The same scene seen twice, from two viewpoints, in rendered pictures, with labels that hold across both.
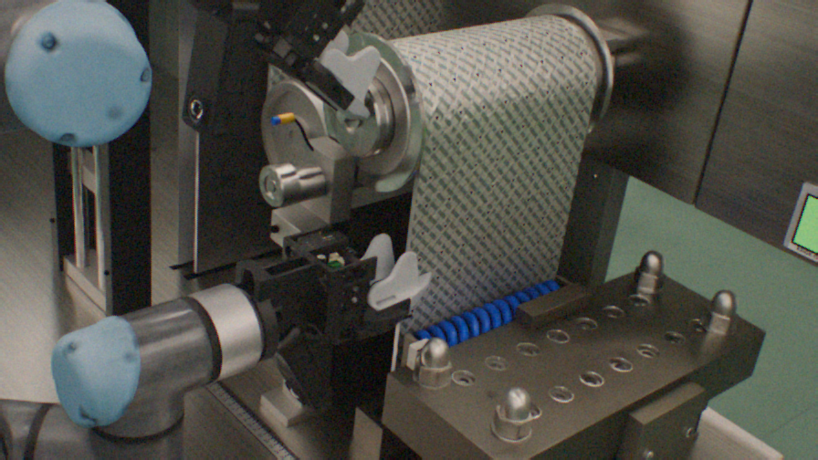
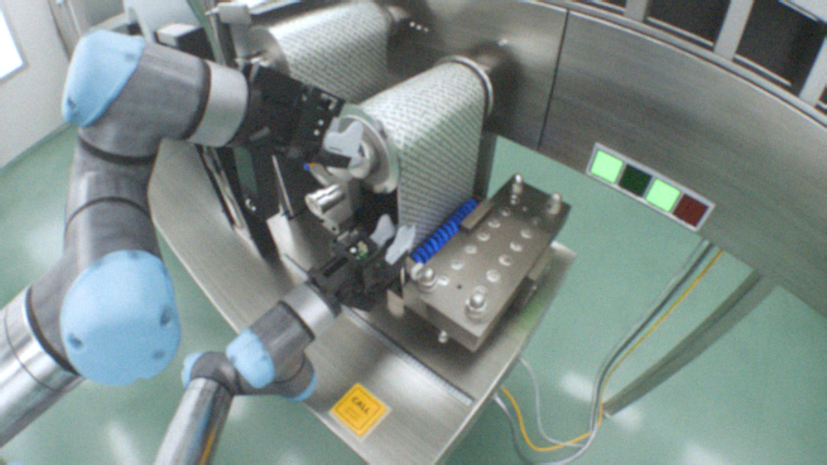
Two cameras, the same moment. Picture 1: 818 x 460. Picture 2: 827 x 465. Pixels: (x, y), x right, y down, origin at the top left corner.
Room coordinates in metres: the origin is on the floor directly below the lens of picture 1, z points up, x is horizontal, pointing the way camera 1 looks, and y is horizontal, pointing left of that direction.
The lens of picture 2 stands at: (0.44, 0.03, 1.56)
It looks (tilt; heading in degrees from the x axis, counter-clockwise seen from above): 47 degrees down; 353
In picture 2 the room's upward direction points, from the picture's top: straight up
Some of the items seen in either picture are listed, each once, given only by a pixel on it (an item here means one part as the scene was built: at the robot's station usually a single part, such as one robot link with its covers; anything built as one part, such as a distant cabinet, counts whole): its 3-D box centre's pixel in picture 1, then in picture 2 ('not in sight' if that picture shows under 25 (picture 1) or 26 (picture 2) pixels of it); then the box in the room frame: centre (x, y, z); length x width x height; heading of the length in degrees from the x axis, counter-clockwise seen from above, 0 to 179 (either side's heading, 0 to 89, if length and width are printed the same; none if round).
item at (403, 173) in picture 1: (372, 113); (363, 150); (0.89, 0.05, 1.25); 0.15 x 0.01 x 0.15; 44
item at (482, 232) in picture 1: (491, 237); (441, 193); (0.94, -0.09, 1.11); 0.23 x 0.01 x 0.18; 134
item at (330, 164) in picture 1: (303, 287); (346, 241); (0.89, 0.10, 1.05); 0.06 x 0.05 x 0.31; 134
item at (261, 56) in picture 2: not in sight; (253, 70); (1.06, 0.24, 1.33); 0.06 x 0.06 x 0.06; 44
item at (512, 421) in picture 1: (514, 410); (476, 302); (0.74, -0.11, 1.05); 0.04 x 0.04 x 0.04
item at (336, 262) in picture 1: (301, 297); (347, 271); (0.77, 0.09, 1.12); 0.12 x 0.08 x 0.09; 134
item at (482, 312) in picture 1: (493, 318); (448, 231); (0.92, -0.10, 1.03); 0.21 x 0.04 x 0.03; 134
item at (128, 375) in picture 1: (135, 364); (269, 346); (0.66, 0.20, 1.11); 0.11 x 0.08 x 0.09; 134
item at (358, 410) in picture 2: not in sight; (358, 410); (0.62, 0.10, 0.91); 0.07 x 0.07 x 0.02; 44
